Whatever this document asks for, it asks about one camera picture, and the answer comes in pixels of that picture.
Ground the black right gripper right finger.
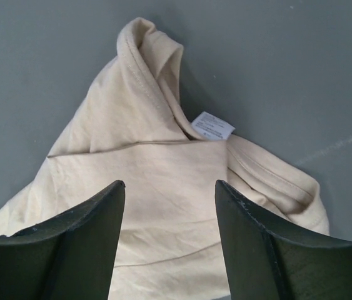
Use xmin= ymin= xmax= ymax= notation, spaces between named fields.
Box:
xmin=215 ymin=181 xmax=352 ymax=299

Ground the beige t shirt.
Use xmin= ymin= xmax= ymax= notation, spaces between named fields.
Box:
xmin=0 ymin=18 xmax=329 ymax=299

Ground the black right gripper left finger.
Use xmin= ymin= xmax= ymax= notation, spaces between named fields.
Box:
xmin=0 ymin=181 xmax=125 ymax=299

